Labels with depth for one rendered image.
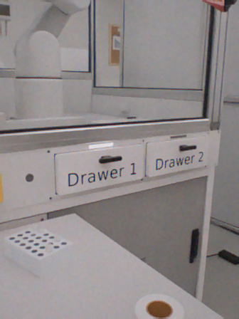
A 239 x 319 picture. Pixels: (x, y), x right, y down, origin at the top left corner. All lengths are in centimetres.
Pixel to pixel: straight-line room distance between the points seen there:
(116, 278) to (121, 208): 44
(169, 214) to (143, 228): 13
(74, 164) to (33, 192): 13
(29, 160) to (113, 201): 32
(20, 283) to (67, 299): 10
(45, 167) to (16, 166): 8
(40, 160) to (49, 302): 38
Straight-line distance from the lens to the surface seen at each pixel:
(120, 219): 103
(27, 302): 57
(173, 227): 122
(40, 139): 81
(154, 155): 101
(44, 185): 84
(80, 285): 60
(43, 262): 61
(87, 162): 86
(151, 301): 50
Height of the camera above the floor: 111
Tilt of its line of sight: 14 degrees down
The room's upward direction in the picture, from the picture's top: 1 degrees clockwise
